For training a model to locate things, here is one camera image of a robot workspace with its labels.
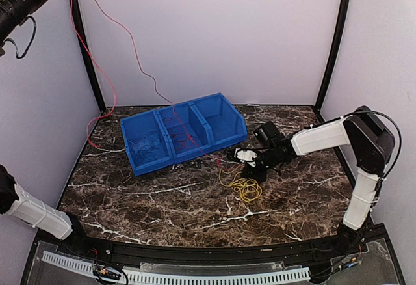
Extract yellow cable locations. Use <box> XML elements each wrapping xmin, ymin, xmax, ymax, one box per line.
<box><xmin>218</xmin><ymin>164</ymin><xmax>263</xmax><ymax>203</ymax></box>

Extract blue three-compartment plastic bin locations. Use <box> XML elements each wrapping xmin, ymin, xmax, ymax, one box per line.
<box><xmin>121</xmin><ymin>93</ymin><xmax>248</xmax><ymax>176</ymax></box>

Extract blue cable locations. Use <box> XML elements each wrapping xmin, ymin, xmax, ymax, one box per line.
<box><xmin>128</xmin><ymin>130</ymin><xmax>163</xmax><ymax>164</ymax></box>

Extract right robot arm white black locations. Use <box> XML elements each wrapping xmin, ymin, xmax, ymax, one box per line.
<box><xmin>233</xmin><ymin>105</ymin><xmax>402</xmax><ymax>255</ymax></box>

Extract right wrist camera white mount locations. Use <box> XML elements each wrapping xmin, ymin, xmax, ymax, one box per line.
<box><xmin>232</xmin><ymin>148</ymin><xmax>259</xmax><ymax>163</ymax></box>

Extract left black frame post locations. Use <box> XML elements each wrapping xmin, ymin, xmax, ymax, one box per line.
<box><xmin>69</xmin><ymin>0</ymin><xmax>106</xmax><ymax>112</ymax></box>

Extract black frame post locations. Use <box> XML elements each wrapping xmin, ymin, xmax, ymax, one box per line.
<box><xmin>315</xmin><ymin>0</ymin><xmax>350</xmax><ymax>111</ymax></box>
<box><xmin>69</xmin><ymin>0</ymin><xmax>106</xmax><ymax>112</ymax></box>

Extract white slotted cable duct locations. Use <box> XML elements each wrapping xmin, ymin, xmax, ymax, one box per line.
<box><xmin>41</xmin><ymin>251</ymin><xmax>310</xmax><ymax>284</ymax></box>

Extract black curved front rail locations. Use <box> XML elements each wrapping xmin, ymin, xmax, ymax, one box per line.
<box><xmin>35</xmin><ymin>224</ymin><xmax>387</xmax><ymax>268</ymax></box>

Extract right black frame post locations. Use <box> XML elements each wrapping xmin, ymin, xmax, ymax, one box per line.
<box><xmin>315</xmin><ymin>0</ymin><xmax>350</xmax><ymax>111</ymax></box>

